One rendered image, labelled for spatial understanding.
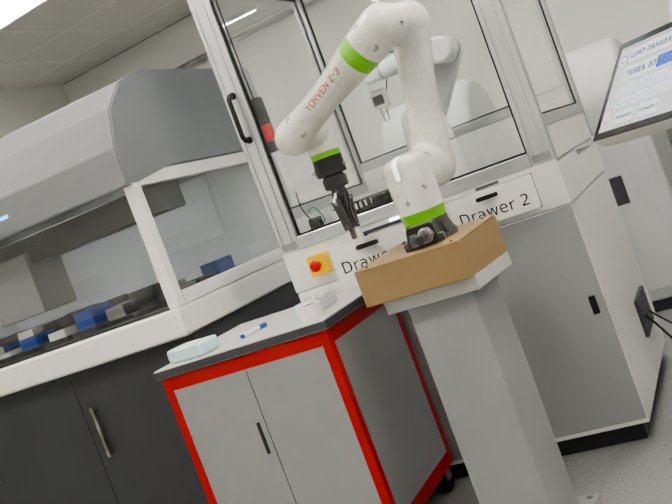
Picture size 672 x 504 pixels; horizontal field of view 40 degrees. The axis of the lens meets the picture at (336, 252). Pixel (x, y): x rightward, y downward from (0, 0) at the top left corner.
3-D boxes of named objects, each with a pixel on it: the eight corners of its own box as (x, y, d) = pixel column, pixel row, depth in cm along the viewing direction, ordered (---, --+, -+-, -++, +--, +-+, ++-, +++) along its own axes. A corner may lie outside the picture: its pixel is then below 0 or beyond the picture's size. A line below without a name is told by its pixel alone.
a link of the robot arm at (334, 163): (336, 153, 273) (347, 150, 281) (302, 166, 278) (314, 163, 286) (343, 172, 273) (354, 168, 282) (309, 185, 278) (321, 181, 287)
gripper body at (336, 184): (327, 178, 285) (338, 206, 286) (317, 181, 277) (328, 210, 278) (348, 169, 282) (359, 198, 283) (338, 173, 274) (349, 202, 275)
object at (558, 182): (571, 202, 288) (556, 158, 287) (296, 293, 330) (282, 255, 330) (605, 169, 374) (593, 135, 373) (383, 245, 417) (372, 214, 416)
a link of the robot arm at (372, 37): (421, 23, 247) (391, -9, 248) (401, 26, 236) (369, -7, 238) (381, 72, 256) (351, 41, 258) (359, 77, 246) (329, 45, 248)
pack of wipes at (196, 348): (222, 346, 289) (217, 332, 289) (201, 356, 281) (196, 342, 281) (190, 355, 298) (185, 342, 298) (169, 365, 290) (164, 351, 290)
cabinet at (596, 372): (660, 439, 291) (575, 201, 287) (374, 500, 334) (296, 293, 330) (673, 352, 378) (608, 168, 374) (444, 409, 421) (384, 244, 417)
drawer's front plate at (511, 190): (541, 206, 290) (529, 174, 289) (456, 235, 302) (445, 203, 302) (542, 206, 292) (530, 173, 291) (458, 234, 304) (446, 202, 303)
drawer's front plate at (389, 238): (423, 255, 276) (410, 220, 275) (339, 282, 288) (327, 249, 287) (424, 254, 277) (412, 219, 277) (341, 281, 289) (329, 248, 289)
